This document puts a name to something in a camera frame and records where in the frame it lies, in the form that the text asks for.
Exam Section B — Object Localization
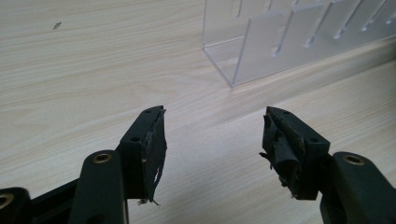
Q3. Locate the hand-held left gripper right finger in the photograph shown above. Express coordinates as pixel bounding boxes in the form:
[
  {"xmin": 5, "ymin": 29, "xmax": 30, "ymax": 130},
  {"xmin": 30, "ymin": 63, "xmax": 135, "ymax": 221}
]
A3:
[{"xmin": 259, "ymin": 105, "xmax": 332, "ymax": 201}]

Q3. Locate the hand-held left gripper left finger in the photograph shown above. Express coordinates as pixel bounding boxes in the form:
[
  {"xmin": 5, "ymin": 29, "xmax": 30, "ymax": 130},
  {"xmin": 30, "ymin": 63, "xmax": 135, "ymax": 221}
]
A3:
[{"xmin": 115, "ymin": 105, "xmax": 168, "ymax": 207}]

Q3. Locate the clear acrylic slotted rack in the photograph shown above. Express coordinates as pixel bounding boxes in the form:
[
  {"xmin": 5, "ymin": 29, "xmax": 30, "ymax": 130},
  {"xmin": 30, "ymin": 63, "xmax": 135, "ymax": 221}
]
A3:
[{"xmin": 202, "ymin": 0, "xmax": 396, "ymax": 88}]

